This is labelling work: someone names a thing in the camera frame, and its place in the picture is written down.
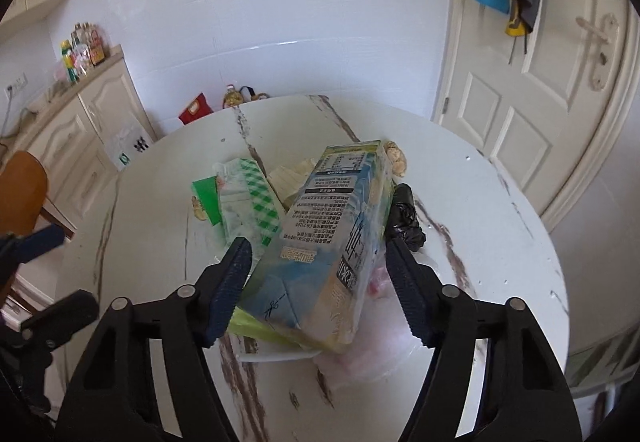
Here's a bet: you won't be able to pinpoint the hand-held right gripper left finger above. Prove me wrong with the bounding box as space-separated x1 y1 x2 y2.
54 237 253 442

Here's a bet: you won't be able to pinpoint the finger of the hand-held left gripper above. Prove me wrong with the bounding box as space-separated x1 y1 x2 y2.
20 290 100 358
0 224 67 265

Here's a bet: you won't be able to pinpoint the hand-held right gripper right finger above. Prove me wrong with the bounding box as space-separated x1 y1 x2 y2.
385 238 583 442

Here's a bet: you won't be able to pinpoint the blue white milk carton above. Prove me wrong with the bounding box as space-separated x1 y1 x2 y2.
235 139 396 354

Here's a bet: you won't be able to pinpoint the light green packet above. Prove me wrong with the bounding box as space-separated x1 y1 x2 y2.
227 309 321 349

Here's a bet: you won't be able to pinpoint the brown wooden chair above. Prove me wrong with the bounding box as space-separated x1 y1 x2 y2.
0 151 76 318

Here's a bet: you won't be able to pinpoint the black plastic bag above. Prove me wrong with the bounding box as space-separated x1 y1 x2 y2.
384 182 427 253

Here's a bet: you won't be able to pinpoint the green checked packet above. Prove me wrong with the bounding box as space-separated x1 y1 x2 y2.
212 158 286 248

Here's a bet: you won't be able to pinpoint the plain green packet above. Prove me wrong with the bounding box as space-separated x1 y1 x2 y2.
192 176 223 227

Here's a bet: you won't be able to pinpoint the round marble table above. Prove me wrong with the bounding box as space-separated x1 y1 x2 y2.
55 94 571 442

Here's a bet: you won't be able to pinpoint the cream paper wrapper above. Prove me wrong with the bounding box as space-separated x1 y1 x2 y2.
267 161 313 213

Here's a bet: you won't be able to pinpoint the white printed plastic bag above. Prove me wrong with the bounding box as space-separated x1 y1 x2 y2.
104 119 153 171

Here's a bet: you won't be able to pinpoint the red snack bag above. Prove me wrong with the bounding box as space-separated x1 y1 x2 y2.
179 93 215 125

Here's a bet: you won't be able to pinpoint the cluster of condiment bottles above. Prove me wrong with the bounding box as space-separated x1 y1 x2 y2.
60 22 108 83

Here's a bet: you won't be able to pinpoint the gold foil bottles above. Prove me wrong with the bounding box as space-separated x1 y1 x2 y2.
223 84 271 109

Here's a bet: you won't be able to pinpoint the cream panel door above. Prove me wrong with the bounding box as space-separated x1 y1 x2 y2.
432 0 640 233

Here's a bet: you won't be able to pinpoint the cream door handle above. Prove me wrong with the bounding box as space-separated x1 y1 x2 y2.
575 13 619 90

